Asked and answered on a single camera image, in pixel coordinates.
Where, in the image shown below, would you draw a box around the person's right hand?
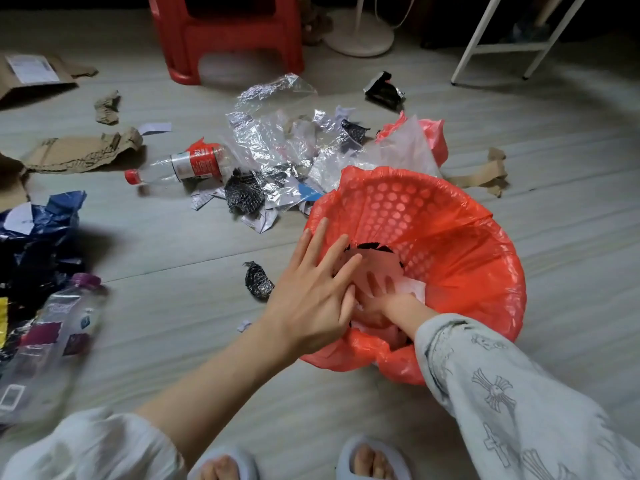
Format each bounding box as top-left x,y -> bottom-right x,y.
352,273 -> 419,329

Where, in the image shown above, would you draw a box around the person's left hand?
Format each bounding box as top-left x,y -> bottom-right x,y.
259,217 -> 363,363

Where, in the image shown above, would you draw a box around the white poly mailer bag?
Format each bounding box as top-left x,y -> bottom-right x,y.
397,277 -> 427,305

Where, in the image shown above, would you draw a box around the black patterned plastic piece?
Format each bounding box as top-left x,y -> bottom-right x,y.
243,261 -> 275,301
223,168 -> 266,215
341,119 -> 372,145

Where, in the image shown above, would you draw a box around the waste basket with red bag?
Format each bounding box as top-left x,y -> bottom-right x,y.
299,165 -> 527,387

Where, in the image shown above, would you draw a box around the silver foil wrapper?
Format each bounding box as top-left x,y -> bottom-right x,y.
239,109 -> 351,205

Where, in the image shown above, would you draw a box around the brown paper strip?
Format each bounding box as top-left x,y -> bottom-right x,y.
442,147 -> 510,198

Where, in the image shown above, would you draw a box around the clear bottle red label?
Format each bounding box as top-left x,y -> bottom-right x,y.
123,138 -> 236,187

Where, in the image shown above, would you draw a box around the clear crinkled plastic bag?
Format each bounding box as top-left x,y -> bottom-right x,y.
225,73 -> 321,161

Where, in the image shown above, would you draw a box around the clear bottle purple cap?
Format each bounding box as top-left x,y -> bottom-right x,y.
0,273 -> 109,425

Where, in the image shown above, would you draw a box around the blue plastic bag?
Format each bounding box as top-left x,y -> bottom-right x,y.
0,190 -> 87,295

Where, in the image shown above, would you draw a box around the torn cardboard pieces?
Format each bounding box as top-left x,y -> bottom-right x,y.
0,53 -> 146,211

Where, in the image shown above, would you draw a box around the black yellow snack wrapper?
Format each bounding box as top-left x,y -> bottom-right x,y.
0,254 -> 86,365

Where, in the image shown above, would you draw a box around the rounded white paper bit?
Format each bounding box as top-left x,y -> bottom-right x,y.
3,202 -> 35,235

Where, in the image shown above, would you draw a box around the person's left forearm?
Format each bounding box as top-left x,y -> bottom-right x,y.
135,319 -> 301,465

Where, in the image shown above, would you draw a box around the person's right foot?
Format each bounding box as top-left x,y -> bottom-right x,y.
352,444 -> 399,480

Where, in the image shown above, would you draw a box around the person's foot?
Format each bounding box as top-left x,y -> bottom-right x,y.
199,454 -> 241,480
352,444 -> 399,480

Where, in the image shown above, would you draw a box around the person's printed right sleeve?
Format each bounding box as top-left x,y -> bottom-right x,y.
415,313 -> 640,480

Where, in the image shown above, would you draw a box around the person's left foot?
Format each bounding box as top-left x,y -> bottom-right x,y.
199,454 -> 241,480

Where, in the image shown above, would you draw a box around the person's white left sleeve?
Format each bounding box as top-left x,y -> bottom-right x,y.
0,407 -> 187,480

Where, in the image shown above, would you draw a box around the light blue right slipper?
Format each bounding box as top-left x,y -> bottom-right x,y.
335,434 -> 413,480

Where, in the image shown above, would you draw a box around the light blue slipper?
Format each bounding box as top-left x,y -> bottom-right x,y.
335,434 -> 413,480
187,446 -> 261,480

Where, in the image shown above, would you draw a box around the light blue left slipper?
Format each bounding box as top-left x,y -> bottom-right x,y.
187,446 -> 261,480

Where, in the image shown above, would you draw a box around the white round stand base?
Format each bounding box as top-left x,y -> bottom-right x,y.
323,8 -> 396,59

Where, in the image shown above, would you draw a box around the red plastic stool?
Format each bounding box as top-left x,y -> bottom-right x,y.
147,0 -> 306,87

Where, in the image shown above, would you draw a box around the white metal frame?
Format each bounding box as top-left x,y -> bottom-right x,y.
451,0 -> 591,85

